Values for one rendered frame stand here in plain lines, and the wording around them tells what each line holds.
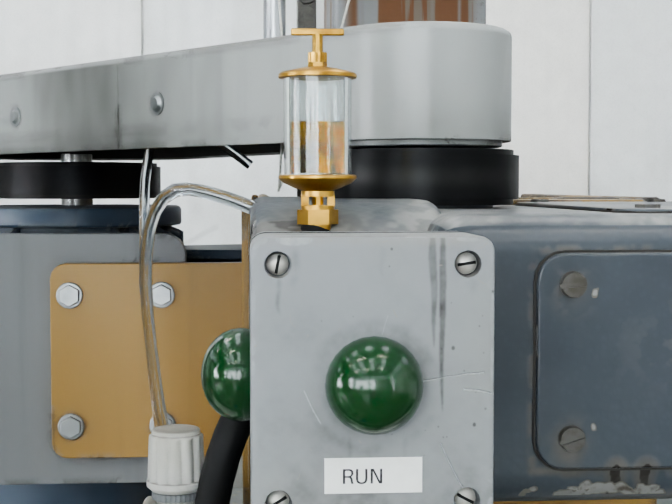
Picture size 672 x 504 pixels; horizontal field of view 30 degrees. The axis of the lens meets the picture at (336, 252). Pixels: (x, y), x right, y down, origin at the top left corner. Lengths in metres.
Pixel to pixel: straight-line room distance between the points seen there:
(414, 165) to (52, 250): 0.34
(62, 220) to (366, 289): 0.49
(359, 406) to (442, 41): 0.22
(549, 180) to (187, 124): 5.13
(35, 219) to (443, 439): 0.51
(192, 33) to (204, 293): 4.85
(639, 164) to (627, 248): 5.41
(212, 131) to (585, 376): 0.27
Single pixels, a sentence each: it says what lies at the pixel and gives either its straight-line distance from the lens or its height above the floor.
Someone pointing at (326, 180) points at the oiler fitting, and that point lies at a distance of 0.45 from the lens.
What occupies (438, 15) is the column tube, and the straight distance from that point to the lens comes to 0.94.
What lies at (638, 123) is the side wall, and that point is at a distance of 5.87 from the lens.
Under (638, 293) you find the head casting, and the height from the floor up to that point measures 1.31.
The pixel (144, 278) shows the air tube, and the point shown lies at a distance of 0.59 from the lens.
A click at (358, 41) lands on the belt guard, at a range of 0.56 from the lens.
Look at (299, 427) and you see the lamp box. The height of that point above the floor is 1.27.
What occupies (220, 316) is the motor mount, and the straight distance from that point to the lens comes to 0.81.
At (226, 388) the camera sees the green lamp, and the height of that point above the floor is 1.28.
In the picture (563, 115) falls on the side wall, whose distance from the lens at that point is 5.78.
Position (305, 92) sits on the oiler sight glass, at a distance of 0.45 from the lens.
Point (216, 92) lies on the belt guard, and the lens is 0.64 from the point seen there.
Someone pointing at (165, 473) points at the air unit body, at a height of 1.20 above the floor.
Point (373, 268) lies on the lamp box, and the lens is 0.38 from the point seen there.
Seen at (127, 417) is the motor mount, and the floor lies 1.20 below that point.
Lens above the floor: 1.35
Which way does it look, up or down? 3 degrees down
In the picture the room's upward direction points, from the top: straight up
